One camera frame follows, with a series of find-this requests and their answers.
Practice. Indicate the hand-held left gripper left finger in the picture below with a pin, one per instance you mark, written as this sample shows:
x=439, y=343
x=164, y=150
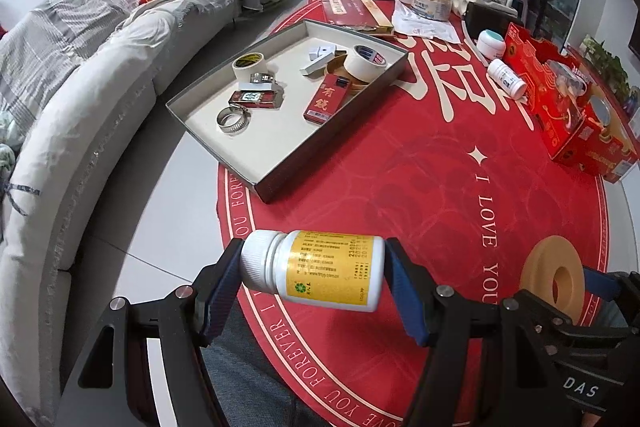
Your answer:
x=222, y=297

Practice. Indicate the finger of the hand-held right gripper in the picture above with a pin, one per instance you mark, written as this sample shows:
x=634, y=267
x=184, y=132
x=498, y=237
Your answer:
x=600, y=284
x=545, y=309

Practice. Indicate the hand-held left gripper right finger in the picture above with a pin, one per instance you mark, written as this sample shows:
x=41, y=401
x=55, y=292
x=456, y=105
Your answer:
x=407, y=297

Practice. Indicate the white pill bottle yellow label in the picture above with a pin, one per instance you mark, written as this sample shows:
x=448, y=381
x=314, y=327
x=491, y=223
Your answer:
x=325, y=272

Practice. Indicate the grey shallow tray box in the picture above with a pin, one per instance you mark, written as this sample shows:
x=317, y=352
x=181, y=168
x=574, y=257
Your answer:
x=280, y=142

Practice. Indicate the red box with tile picture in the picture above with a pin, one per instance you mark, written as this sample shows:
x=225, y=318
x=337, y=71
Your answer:
x=252, y=98

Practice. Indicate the white rectangular block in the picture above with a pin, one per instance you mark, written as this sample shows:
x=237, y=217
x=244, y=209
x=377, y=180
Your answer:
x=315, y=68
x=257, y=87

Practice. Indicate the long red printed box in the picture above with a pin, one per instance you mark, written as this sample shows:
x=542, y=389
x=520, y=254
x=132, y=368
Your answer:
x=327, y=99

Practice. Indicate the plain white tape roll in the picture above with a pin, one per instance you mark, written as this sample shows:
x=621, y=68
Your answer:
x=245, y=72

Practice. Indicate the masking tape roll printed core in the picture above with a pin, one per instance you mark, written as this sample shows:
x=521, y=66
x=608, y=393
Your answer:
x=357, y=67

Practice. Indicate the large tan tape spool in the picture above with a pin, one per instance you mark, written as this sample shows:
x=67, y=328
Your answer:
x=335, y=69

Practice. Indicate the person's right leg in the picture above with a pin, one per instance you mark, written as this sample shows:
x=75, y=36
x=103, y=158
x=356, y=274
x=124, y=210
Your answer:
x=610, y=314

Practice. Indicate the person's leg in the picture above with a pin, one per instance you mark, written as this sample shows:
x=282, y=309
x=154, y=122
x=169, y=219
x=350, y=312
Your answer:
x=300, y=377
x=610, y=314

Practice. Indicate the person's left leg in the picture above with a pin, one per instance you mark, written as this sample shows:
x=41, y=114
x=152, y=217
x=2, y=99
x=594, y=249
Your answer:
x=300, y=377

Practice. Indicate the red round printed table mat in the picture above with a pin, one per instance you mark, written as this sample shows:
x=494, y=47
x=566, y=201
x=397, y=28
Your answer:
x=425, y=187

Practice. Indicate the red cardboard carton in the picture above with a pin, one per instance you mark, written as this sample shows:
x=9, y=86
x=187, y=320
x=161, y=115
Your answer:
x=555, y=127

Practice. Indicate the round silver disc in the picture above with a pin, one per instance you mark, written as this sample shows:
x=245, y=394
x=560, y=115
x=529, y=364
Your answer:
x=601, y=113

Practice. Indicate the light grey curved sofa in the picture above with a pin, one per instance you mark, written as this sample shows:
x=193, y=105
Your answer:
x=75, y=157

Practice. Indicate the clear plastic food container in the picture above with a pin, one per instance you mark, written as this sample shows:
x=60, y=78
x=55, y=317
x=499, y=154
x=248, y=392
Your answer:
x=570, y=79

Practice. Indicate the green potted plant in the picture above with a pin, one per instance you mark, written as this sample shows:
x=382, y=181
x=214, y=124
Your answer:
x=607, y=62

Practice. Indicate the white pill bottle blue label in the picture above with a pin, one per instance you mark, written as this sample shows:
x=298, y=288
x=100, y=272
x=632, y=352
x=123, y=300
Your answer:
x=507, y=79

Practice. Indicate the white jar with teal lid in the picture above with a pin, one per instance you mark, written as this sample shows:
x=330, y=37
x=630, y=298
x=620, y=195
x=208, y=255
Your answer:
x=490, y=46

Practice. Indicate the clear plastic bag of papers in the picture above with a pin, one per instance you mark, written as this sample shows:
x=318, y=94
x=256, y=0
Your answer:
x=425, y=27

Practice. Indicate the red flat gift box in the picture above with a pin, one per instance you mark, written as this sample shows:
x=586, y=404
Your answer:
x=350, y=9

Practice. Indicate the grey striped blanket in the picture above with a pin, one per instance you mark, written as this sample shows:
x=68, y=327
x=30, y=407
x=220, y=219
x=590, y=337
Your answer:
x=65, y=22

